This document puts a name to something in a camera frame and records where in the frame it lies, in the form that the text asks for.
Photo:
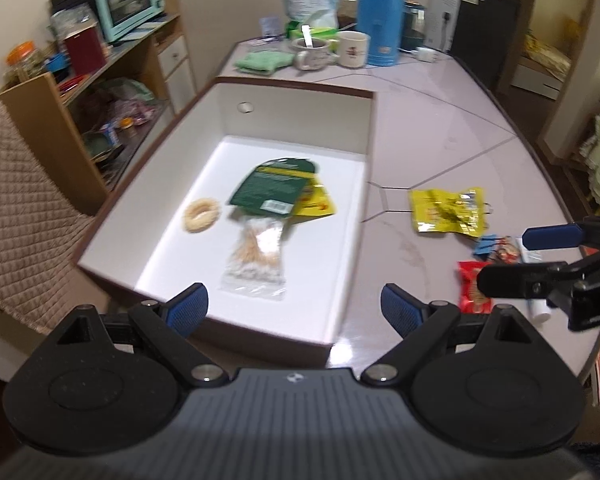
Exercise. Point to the yellow printed bedding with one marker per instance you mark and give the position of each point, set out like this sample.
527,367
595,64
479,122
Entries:
545,52

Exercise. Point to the patterned mug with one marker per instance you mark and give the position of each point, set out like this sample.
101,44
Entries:
312,57

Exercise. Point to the white tube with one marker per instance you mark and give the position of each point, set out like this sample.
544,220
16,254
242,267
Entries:
540,310

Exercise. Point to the clear cracker packet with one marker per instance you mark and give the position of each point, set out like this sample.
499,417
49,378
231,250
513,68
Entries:
257,255

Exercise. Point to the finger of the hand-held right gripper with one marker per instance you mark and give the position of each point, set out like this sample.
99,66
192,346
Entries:
550,237
510,280

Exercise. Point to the white charger plug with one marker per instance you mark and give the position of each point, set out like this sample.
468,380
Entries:
427,54

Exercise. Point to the dark red box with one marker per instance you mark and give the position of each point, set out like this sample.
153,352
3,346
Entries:
85,52

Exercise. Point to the wooden shelf cabinet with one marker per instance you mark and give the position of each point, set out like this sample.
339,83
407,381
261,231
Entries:
40,115

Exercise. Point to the orange lid jar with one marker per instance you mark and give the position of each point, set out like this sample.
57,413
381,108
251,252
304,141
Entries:
22,60

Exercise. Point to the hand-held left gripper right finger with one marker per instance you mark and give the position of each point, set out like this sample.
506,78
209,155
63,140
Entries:
402,310

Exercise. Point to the white spoon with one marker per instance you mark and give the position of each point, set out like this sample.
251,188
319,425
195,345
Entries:
307,35

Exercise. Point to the red snack packet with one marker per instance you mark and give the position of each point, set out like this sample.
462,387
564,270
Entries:
472,285

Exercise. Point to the blue binder clip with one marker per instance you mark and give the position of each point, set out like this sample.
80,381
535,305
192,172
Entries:
485,247

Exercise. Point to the beige quilted cover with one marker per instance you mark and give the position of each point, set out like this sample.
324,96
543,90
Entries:
20,200

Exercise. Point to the green cloth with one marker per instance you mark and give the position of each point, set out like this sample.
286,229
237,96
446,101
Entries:
262,60

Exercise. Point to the blue thermos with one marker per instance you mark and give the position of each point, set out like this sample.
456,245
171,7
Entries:
382,10

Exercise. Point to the green snack packet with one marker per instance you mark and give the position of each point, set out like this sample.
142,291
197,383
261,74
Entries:
275,182

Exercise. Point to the cream mug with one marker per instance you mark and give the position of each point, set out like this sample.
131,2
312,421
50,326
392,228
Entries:
352,49

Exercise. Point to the brown cardboard box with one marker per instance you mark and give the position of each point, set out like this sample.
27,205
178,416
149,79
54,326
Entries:
330,260

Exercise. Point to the small red candy packet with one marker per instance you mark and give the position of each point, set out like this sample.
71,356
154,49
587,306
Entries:
507,251

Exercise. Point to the yellow snack packet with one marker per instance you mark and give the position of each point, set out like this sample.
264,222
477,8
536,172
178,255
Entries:
317,200
447,205

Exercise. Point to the small blue card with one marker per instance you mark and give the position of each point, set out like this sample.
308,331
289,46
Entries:
270,25

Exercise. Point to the black white appliance box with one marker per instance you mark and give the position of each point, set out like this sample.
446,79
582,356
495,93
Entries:
485,30

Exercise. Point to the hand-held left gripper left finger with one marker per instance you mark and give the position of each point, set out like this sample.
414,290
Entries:
187,307

